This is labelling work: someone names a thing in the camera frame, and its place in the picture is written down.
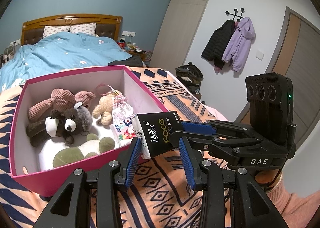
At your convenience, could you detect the black Face tissue pack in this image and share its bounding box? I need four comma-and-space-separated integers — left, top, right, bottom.
132, 111, 183, 160

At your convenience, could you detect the green frog plush toy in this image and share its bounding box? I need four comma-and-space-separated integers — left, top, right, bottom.
53, 134, 118, 168

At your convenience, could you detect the floral pink tissue pack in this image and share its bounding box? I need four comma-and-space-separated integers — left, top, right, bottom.
110, 118, 136, 147

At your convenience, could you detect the pink brocade sachet pouch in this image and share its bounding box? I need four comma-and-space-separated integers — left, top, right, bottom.
96, 84, 135, 124

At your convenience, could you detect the cream teddy bear plush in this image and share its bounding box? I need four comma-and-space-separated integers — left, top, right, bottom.
92, 90, 121, 126

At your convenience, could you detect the pink knitted plush toy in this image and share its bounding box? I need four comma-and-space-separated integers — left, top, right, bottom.
28, 89, 96, 122

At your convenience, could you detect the pink sweater forearm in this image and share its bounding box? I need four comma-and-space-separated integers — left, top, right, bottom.
267, 175, 319, 227

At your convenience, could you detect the person's hand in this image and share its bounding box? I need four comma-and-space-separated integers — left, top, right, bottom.
255, 169, 281, 186

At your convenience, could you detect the black bag on floor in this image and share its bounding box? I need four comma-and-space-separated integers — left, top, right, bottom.
175, 62, 203, 99

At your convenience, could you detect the black puffer jacket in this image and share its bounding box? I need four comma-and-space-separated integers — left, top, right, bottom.
201, 20, 235, 69

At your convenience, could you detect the pink storage box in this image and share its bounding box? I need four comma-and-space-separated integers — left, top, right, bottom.
9, 65, 170, 198

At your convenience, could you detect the lilac hooded jacket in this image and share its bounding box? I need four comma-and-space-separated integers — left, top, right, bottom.
222, 17, 256, 72

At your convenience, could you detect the wooden door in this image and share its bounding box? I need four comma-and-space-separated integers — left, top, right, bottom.
235, 6, 320, 143

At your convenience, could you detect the wooden bed headboard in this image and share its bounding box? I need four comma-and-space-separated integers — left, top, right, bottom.
21, 14, 123, 46

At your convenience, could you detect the right patterned pillow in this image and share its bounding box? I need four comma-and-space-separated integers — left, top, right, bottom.
69, 22, 97, 36

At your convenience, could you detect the patterned pillow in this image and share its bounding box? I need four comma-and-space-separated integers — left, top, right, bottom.
42, 26, 70, 38
69, 22, 97, 36

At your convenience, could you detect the light blue floral duvet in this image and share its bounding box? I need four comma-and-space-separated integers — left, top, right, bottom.
1, 32, 131, 92

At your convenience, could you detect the left patterned pillow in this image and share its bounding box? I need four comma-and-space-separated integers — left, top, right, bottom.
42, 26, 70, 38

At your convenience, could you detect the black camera box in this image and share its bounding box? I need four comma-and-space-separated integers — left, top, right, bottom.
245, 72, 294, 147

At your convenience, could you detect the white wall switch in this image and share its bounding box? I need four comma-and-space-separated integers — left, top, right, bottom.
256, 50, 264, 60

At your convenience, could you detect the black wall coat hook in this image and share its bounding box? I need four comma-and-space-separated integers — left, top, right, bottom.
225, 8, 245, 22

